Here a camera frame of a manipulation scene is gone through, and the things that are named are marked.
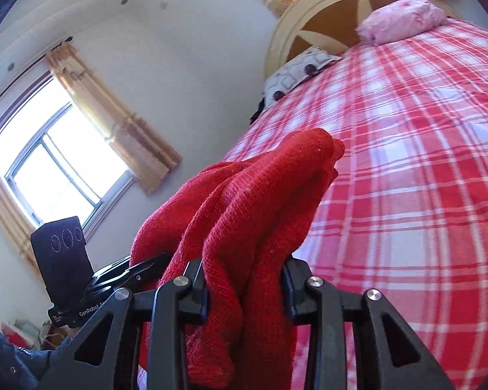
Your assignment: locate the grey patterned pillow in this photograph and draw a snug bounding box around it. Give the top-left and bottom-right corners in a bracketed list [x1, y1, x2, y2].
[263, 47, 341, 109]

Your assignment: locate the black cloth beside pillow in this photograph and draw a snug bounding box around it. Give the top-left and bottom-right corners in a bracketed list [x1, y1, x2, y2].
[250, 98, 265, 125]

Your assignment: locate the pink pillow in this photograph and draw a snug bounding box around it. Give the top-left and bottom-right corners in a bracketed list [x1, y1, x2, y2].
[356, 0, 448, 46]

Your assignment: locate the side window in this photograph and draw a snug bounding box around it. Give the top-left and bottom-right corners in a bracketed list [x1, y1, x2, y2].
[0, 74, 134, 237]

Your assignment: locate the red white plaid bedspread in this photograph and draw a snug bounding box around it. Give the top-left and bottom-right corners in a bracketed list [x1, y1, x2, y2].
[221, 19, 488, 389]

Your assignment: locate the red knitted sweater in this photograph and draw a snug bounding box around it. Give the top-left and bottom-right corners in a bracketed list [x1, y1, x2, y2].
[130, 129, 345, 389]

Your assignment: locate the beige side curtain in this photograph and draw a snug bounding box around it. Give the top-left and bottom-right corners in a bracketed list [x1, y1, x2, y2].
[46, 42, 182, 195]
[0, 174, 42, 280]

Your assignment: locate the beige side curtain right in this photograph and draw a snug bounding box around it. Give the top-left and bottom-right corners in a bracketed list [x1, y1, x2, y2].
[46, 42, 182, 195]

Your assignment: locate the cream wooden headboard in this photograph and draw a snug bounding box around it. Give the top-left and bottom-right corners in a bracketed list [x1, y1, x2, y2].
[264, 0, 457, 78]

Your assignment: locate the beige side curtain left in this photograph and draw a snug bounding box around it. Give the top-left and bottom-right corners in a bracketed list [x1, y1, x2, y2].
[0, 174, 42, 280]

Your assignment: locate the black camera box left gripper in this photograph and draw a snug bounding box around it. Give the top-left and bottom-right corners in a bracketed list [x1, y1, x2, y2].
[31, 216, 94, 307]

